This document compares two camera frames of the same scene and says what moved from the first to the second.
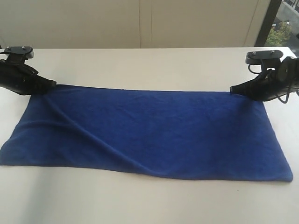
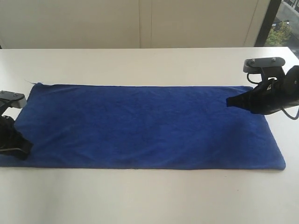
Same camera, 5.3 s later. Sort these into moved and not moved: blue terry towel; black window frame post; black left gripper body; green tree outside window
Moved: black left gripper body; blue terry towel
Not moved: black window frame post; green tree outside window
